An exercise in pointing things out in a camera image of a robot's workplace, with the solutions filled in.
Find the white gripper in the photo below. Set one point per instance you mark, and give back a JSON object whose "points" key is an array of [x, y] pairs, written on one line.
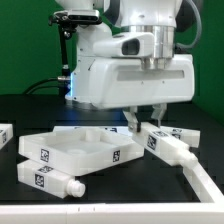
{"points": [[120, 83]]}

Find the white square desk top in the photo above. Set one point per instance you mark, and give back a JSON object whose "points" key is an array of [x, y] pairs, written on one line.
{"points": [[80, 151]]}

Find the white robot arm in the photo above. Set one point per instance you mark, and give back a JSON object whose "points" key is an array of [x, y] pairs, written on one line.
{"points": [[160, 17]]}

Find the white flat base tag plate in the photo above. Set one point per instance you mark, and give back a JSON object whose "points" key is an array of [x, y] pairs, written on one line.
{"points": [[118, 129]]}

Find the white L-shaped fence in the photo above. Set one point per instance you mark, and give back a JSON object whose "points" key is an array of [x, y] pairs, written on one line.
{"points": [[210, 211]]}

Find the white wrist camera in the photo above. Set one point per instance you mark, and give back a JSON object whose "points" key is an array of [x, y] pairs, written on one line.
{"points": [[127, 44]]}

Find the black camera on stand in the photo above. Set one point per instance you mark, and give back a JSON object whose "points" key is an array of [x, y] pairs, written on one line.
{"points": [[67, 22]]}

